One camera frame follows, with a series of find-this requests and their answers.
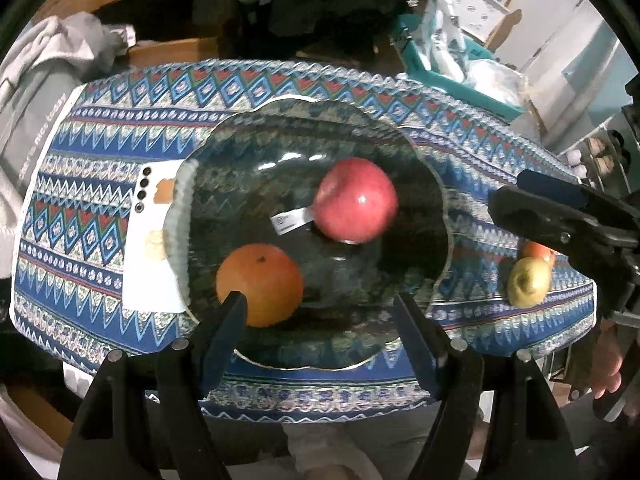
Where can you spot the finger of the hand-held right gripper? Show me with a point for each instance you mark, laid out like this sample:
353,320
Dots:
550,187
540,220

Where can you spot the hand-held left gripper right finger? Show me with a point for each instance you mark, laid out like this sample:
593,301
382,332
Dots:
417,350

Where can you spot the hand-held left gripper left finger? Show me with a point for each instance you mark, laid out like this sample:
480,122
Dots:
222,345

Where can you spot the small red-orange tangerine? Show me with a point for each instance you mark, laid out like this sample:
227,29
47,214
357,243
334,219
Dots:
537,250

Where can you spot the yellow-green apple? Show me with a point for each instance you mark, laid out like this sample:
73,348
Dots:
527,282

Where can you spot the large orange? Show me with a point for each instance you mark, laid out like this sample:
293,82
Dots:
265,280

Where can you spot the red apple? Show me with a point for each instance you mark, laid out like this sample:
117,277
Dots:
357,200

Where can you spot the dark glass plate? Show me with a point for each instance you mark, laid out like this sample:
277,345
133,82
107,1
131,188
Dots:
250,170

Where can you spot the person's right hand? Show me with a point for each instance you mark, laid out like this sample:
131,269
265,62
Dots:
612,360

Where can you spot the shoe rack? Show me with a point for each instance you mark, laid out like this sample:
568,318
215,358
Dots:
600,155

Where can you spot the white phone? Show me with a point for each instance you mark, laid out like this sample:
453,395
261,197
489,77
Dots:
145,280

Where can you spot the teal plastic bin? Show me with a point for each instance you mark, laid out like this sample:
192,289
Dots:
475,92

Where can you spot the white plastic bag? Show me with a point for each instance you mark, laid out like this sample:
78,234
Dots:
495,77

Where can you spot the white sticker label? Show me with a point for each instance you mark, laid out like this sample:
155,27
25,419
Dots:
292,219

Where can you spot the blue patterned tablecloth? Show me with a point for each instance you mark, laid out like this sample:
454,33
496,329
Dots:
100,200

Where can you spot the large silver printed bag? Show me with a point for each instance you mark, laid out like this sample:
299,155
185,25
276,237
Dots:
450,15

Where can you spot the brown wooden board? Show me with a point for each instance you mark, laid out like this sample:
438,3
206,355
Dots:
170,52

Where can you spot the grey hoodie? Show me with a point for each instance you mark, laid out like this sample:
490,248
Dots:
30,110

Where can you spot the black bag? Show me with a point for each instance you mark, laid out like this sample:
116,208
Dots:
310,0

